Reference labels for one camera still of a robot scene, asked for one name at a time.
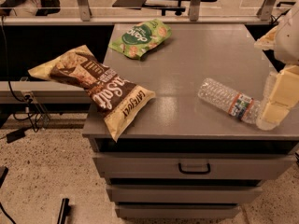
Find black stand foot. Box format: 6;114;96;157
57;198;71;224

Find black power cables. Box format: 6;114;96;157
0;16;50;133

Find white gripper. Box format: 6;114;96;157
254;1;299;125

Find person in purple top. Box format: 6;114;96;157
0;0;60;17

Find black drawer handle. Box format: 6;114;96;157
178;163;211;175

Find green snack bag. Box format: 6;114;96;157
108;19;172;60

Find brown yellow chip bag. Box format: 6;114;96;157
28;45;156;142

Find grey drawer cabinet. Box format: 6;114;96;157
83;24;299;218

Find clear plastic water bottle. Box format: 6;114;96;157
198;78;276;131

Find glass partition with metal posts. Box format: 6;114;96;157
6;0;298;24

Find black power adapter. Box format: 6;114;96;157
7;129;25;144

